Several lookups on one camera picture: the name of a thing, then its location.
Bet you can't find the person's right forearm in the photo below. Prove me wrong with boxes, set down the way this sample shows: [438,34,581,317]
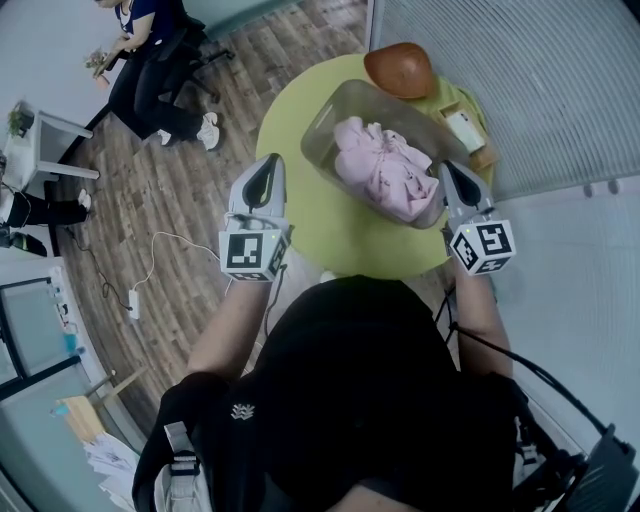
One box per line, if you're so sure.
[452,269,514,379]

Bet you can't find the white bag strap with buckle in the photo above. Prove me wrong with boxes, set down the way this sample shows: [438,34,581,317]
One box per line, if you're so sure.
[153,420,214,512]

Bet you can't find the white side table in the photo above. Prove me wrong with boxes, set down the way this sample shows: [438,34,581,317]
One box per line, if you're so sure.
[2,109,101,190]

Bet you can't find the thin black floor cable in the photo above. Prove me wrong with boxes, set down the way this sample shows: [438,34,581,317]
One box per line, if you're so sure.
[64,227,134,312]

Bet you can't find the black office chair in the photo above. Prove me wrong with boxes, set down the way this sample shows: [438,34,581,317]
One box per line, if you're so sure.
[149,14,236,106]

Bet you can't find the round yellow-green table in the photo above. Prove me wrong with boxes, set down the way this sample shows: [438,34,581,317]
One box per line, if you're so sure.
[254,52,496,281]

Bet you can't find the person's left forearm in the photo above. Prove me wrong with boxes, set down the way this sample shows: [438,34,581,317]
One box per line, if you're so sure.
[185,277,276,381]

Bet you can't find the person's black clothed torso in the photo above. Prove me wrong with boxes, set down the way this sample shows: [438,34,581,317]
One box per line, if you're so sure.
[132,273,551,512]

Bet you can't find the small white box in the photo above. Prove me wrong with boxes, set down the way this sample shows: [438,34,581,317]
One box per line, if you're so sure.
[444,110,486,154]

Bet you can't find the small green potted plant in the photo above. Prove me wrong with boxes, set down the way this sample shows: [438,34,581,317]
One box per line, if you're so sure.
[5,99,36,139]

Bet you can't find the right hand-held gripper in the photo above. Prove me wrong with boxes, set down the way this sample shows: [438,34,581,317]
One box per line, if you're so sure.
[438,160,516,276]

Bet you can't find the curved wooden desk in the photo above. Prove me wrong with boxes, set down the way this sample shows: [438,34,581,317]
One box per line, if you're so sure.
[54,367,151,451]

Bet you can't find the clear plastic tub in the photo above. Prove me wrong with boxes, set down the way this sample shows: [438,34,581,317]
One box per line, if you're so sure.
[299,78,474,231]

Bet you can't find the wooden tray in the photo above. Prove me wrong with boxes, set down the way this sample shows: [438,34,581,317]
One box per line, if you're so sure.
[434,99,501,174]

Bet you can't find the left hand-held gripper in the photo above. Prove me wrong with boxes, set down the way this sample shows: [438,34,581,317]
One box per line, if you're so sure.
[218,153,294,284]

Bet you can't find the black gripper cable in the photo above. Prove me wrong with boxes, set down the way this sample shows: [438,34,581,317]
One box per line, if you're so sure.
[262,264,289,336]
[434,289,609,436]

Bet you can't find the pink clothes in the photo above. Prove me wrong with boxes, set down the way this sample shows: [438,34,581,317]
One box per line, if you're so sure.
[333,115,440,224]

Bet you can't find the pile of white papers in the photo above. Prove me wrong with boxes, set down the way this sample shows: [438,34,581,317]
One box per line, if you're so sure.
[82,432,141,511]

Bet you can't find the brown wooden bowl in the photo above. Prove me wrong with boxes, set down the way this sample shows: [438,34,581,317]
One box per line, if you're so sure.
[363,42,435,100]

